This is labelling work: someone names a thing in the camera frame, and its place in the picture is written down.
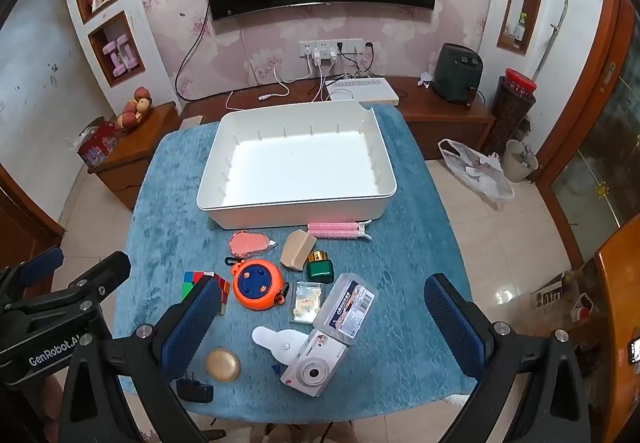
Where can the red lidded jar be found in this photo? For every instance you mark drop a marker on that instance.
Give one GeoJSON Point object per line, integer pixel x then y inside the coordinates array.
{"type": "Point", "coordinates": [520, 82]}

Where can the wooden side cabinet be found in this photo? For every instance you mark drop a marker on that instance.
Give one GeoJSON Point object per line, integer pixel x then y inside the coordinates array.
{"type": "Point", "coordinates": [132, 158]}

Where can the small white handheld fan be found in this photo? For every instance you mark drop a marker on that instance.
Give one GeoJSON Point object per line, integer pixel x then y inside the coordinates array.
{"type": "Point", "coordinates": [275, 339]}

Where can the decorative peaches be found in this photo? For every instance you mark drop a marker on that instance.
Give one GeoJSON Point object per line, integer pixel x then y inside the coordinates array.
{"type": "Point", "coordinates": [134, 110]}

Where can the sheathed sword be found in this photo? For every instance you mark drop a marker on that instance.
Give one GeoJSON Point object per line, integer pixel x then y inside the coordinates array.
{"type": "Point", "coordinates": [552, 35]}

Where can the small white figurine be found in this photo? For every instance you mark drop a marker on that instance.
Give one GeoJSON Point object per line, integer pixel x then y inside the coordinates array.
{"type": "Point", "coordinates": [425, 79]}

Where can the orange round tape reel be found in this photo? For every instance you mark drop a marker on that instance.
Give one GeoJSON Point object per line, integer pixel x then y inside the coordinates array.
{"type": "Point", "coordinates": [257, 284]}

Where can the white set-top box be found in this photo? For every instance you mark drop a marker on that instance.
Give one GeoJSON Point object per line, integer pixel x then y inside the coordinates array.
{"type": "Point", "coordinates": [365, 92]}

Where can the red gift box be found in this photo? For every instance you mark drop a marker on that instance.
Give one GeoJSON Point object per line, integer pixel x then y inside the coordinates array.
{"type": "Point", "coordinates": [97, 145]}

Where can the green bottle with gold cap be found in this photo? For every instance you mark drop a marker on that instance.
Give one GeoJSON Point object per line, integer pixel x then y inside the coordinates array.
{"type": "Point", "coordinates": [320, 270]}

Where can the cardboard box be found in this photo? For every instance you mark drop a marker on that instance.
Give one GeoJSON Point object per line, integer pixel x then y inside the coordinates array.
{"type": "Point", "coordinates": [547, 294]}

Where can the wooden television cabinet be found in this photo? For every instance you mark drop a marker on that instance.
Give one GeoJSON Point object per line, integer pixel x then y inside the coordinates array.
{"type": "Point", "coordinates": [440, 118]}

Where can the pink hair roller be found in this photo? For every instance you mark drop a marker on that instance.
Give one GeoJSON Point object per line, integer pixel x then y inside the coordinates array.
{"type": "Point", "coordinates": [332, 229]}

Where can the blue fluffy blanket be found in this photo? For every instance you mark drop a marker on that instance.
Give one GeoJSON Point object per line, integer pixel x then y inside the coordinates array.
{"type": "Point", "coordinates": [400, 233]}

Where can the beige folded pouch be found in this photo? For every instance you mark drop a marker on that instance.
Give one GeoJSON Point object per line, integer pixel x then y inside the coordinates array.
{"type": "Point", "coordinates": [296, 250]}

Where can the orange wooden table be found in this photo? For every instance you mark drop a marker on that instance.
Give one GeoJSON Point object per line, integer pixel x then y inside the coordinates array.
{"type": "Point", "coordinates": [620, 303]}

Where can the round gold compact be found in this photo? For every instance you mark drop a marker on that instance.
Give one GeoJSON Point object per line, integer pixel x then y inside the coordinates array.
{"type": "Point", "coordinates": [223, 364]}

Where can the white compact camera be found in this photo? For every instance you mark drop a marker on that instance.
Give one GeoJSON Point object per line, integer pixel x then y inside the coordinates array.
{"type": "Point", "coordinates": [312, 368]}

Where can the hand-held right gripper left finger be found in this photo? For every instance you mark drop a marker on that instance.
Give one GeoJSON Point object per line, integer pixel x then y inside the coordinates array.
{"type": "Point", "coordinates": [192, 323]}

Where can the colourful puzzle cube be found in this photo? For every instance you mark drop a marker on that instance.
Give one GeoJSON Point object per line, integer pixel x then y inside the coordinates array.
{"type": "Point", "coordinates": [191, 284]}

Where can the white trash bin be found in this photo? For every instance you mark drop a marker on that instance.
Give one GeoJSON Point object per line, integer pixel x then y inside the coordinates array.
{"type": "Point", "coordinates": [519, 165]}

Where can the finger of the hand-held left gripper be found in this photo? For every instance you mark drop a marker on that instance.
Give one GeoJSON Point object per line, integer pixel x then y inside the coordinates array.
{"type": "Point", "coordinates": [42, 260]}
{"type": "Point", "coordinates": [107, 268]}

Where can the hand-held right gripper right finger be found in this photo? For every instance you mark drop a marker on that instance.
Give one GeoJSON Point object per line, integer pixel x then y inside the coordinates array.
{"type": "Point", "coordinates": [452, 320]}

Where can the black power adapter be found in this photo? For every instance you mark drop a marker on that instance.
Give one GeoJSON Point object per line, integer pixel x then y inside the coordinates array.
{"type": "Point", "coordinates": [194, 390]}

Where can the pink dumbbell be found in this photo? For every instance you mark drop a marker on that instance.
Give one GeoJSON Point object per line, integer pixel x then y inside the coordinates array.
{"type": "Point", "coordinates": [112, 59]}
{"type": "Point", "coordinates": [129, 54]}

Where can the dark green air fryer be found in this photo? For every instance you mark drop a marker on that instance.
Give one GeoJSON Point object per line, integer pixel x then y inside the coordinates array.
{"type": "Point", "coordinates": [457, 75]}

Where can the white wall outlet strip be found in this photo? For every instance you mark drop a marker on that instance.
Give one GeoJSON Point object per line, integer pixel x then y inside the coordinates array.
{"type": "Point", "coordinates": [330, 45]}

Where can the white plastic bag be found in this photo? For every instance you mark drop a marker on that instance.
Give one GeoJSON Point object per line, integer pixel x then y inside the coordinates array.
{"type": "Point", "coordinates": [480, 173]}

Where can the clear box with cartoon stickers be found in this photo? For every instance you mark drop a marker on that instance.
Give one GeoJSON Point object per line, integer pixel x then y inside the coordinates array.
{"type": "Point", "coordinates": [307, 303]}

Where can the tall dark woven basket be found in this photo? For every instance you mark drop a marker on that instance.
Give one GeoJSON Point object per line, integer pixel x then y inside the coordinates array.
{"type": "Point", "coordinates": [511, 120]}

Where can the clear plastic box with label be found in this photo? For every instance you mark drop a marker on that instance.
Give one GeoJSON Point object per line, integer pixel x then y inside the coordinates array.
{"type": "Point", "coordinates": [345, 307]}

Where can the small spray bottle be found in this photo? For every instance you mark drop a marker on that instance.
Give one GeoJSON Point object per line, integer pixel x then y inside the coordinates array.
{"type": "Point", "coordinates": [521, 27]}

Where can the white plastic storage bin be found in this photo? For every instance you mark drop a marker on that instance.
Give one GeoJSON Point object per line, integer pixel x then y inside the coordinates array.
{"type": "Point", "coordinates": [300, 163]}

